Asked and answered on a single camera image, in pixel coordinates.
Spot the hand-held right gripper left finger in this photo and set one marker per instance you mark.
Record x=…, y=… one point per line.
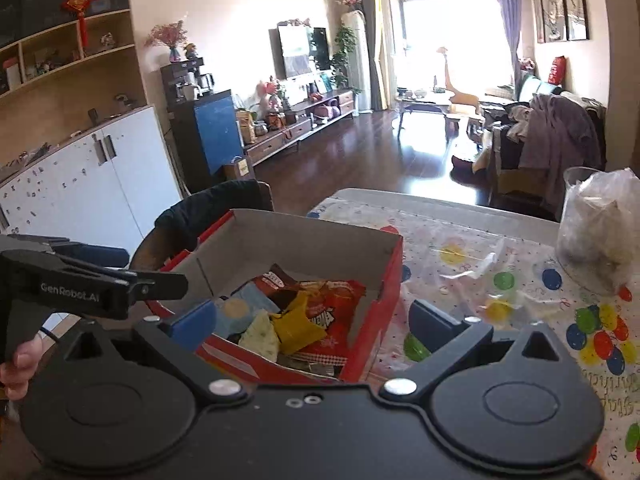
x=195, y=325

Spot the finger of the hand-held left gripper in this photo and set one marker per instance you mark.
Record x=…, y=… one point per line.
x=162, y=286
x=100, y=257

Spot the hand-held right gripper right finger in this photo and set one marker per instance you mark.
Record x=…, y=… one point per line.
x=432, y=322

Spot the light blue snack packet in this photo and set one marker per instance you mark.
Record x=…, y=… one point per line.
x=240, y=310

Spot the pale yellow snack packet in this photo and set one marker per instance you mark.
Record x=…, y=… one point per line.
x=262, y=337

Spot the red snack packet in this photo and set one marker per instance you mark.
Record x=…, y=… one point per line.
x=340, y=310

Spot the dark brown snack packet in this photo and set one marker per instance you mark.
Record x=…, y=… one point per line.
x=280, y=285

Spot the bright yellow snack packet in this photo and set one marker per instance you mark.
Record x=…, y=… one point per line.
x=295, y=327

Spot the red cardboard box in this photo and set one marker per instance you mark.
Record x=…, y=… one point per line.
x=300, y=245

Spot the person's left hand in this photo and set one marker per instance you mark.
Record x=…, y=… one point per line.
x=20, y=370

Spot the white cabinet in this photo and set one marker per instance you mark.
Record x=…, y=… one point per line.
x=75, y=185

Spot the wooden chair with black jacket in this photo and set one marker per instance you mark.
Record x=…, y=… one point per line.
x=200, y=210

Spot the black cabinet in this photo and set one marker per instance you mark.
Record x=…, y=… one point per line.
x=182, y=150

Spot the small cardboard box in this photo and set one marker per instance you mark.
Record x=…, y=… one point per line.
x=237, y=167

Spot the blue board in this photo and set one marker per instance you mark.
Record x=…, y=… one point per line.
x=217, y=130

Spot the wooden television cabinet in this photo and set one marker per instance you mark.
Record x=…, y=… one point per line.
x=280, y=142

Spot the coffee machine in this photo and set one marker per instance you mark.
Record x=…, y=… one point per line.
x=187, y=80

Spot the clear plastic container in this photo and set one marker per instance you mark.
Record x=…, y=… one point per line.
x=570, y=180

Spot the clear plastic bag with contents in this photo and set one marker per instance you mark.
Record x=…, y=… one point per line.
x=605, y=220

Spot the red flower arrangement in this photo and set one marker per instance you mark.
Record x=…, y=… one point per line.
x=267, y=95

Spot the coffee table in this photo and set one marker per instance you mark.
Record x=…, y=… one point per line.
x=425, y=102

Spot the grey purple clothing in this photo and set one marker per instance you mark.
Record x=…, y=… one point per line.
x=560, y=135

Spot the tan giraffe figure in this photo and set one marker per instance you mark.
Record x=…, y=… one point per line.
x=457, y=95

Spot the pink flower vase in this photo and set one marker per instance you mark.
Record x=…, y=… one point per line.
x=167, y=35

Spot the sofa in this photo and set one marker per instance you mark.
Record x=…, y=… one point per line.
x=530, y=90

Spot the red knot ornament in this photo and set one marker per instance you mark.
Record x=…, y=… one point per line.
x=79, y=2

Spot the flat screen television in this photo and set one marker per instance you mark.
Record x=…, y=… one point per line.
x=295, y=52

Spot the white standing air conditioner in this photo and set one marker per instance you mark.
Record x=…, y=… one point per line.
x=359, y=60

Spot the red cushion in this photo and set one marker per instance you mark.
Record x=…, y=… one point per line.
x=557, y=70

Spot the grey curtain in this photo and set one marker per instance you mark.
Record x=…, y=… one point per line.
x=507, y=30
x=370, y=45

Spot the green potted plant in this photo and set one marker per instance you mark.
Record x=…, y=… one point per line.
x=342, y=45

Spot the wooden wall shelf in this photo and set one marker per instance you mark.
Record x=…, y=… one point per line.
x=115, y=35

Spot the black framed wall picture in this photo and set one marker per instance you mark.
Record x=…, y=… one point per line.
x=539, y=17
x=554, y=10
x=575, y=2

